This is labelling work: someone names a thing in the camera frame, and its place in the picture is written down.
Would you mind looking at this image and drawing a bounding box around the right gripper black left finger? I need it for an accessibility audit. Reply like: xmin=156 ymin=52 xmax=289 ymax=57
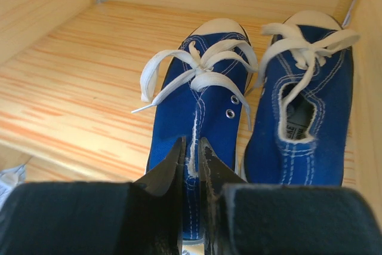
xmin=1 ymin=138 xmax=186 ymax=254

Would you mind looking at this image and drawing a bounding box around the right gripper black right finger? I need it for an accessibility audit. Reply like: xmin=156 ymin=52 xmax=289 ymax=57
xmin=199 ymin=139 xmax=381 ymax=254

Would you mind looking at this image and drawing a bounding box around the blue sneaker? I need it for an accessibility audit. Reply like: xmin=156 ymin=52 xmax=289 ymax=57
xmin=140 ymin=19 xmax=257 ymax=245
xmin=240 ymin=11 xmax=359 ymax=186

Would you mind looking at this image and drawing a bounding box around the wooden shoe cabinet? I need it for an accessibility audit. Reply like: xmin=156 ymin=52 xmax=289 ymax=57
xmin=0 ymin=0 xmax=382 ymax=187

